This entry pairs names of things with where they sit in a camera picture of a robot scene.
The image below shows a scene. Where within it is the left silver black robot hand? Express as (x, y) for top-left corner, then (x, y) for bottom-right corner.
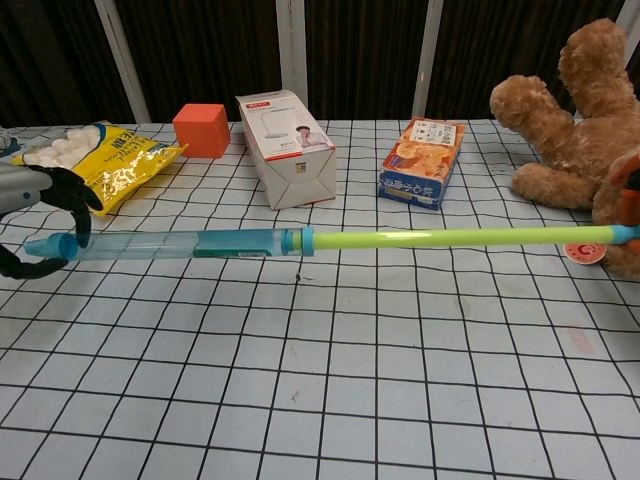
(0, 166), (104, 280)

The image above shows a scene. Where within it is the green blue water pump toy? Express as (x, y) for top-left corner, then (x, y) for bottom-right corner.
(23, 223), (635, 265)

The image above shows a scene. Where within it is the yellow cotton ball bag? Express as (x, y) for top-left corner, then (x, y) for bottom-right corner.
(10, 119), (190, 217)

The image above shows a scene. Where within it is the small dark grey object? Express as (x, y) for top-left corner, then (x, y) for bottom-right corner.
(0, 127), (24, 162)

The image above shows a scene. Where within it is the orange cube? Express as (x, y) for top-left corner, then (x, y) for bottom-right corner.
(172, 103), (231, 160)

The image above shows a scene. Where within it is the white desk lamp box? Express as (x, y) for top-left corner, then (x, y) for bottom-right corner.
(235, 89), (338, 211)

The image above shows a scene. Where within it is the white black checkered tablecloth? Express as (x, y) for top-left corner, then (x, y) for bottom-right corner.
(0, 118), (640, 480)

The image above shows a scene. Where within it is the orange and blue snack box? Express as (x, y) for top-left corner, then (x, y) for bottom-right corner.
(378, 117), (466, 212)

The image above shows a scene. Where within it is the round orange paper tag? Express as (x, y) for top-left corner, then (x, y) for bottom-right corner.
(563, 242), (607, 265)

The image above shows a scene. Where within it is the brown teddy bear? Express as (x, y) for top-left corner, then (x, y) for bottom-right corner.
(488, 18), (640, 280)

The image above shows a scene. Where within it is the white frame post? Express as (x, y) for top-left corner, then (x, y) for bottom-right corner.
(275, 0), (309, 109)
(614, 0), (640, 37)
(93, 0), (152, 124)
(411, 0), (445, 121)

